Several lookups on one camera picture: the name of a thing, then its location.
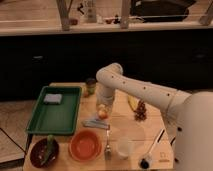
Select green jar with lid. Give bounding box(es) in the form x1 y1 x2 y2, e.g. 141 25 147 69
86 78 96 94

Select grey folded cloth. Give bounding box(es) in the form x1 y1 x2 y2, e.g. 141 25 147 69
82 116 109 130

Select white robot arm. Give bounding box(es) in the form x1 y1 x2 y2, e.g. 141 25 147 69
96 63 213 171

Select green cucumber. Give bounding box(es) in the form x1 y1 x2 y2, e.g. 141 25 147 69
41 135 54 165

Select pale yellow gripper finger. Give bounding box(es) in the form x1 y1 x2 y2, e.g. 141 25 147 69
97 104 112 117

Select dark red grapes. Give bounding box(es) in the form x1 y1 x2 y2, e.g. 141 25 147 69
134 101 147 121

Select yellow banana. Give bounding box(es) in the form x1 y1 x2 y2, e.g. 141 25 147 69
127 95 138 111

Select white cup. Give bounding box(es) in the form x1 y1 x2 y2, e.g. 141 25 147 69
116 137 134 159

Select dark brown bowl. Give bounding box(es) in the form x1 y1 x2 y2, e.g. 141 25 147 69
30 138 59 168

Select wooden shelf with clutter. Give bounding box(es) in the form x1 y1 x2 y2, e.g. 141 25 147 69
0 0 213 36

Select red orange bowl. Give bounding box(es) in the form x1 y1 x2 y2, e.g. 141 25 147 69
68 129 102 162

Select green plastic tray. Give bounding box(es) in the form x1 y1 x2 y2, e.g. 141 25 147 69
26 86 81 135

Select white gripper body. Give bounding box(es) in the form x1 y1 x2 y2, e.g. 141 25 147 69
96 84 115 106

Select silver fork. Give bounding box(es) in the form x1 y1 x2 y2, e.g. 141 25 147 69
104 130 111 160

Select black white brush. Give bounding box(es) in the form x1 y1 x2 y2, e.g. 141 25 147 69
138 129 165 169

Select orange apple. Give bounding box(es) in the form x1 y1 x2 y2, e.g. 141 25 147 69
98 104 108 120

